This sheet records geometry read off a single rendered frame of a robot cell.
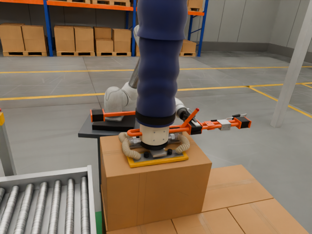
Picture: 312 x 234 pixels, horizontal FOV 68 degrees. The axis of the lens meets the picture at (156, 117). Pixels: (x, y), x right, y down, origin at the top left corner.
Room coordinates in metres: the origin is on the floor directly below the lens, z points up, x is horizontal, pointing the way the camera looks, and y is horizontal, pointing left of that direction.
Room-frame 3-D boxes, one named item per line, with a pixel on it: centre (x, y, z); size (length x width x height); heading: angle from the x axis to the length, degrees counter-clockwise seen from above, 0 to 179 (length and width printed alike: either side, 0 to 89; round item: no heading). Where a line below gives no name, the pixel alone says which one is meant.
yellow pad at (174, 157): (1.10, -0.03, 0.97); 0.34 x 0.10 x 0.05; 109
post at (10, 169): (1.37, 1.07, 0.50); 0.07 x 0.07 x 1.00; 19
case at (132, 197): (1.20, 0.00, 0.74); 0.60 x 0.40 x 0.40; 109
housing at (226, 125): (1.34, -0.44, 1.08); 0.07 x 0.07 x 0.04; 19
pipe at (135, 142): (1.19, 0.00, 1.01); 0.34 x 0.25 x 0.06; 109
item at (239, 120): (1.38, -0.56, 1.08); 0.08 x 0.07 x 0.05; 109
